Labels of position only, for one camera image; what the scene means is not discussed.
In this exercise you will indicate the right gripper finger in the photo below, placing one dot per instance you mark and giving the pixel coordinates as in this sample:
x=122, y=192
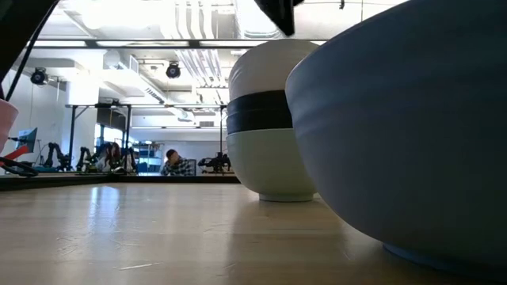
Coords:
x=281, y=14

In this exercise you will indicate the white bowl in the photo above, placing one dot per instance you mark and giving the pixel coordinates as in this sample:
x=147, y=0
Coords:
x=261, y=67

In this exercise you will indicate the black bowl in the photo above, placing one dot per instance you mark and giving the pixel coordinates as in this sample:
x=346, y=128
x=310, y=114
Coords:
x=257, y=123
x=257, y=101

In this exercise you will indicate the blue bowl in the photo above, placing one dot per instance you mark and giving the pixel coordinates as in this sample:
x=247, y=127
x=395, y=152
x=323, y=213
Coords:
x=396, y=138

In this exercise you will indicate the pink bowl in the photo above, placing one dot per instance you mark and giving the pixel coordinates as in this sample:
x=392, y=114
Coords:
x=6, y=122

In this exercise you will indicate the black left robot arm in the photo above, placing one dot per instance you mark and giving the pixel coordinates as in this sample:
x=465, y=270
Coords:
x=16, y=23

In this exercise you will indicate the black ceiling spotlight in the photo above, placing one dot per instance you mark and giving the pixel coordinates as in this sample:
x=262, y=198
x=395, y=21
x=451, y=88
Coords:
x=173, y=70
x=39, y=76

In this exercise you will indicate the light green bowl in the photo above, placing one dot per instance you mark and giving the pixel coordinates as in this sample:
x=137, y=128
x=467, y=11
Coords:
x=269, y=162

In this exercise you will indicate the person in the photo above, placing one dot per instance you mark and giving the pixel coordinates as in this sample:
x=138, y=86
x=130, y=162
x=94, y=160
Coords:
x=178, y=166

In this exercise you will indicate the blue storage shelf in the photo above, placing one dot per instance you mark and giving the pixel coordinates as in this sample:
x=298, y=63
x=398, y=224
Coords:
x=148, y=160

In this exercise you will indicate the dark hanging panel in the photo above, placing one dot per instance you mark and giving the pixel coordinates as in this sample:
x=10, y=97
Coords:
x=111, y=118

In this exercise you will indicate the background computer monitor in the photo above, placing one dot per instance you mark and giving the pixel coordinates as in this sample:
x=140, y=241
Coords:
x=27, y=138

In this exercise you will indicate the red object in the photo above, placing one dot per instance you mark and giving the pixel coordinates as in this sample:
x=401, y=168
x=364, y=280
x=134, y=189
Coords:
x=17, y=153

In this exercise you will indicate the black aluminium table frame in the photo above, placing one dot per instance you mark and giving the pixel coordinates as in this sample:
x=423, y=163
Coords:
x=119, y=180

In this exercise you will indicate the black background station frame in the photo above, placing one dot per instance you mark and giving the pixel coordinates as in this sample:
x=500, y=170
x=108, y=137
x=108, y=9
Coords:
x=72, y=134

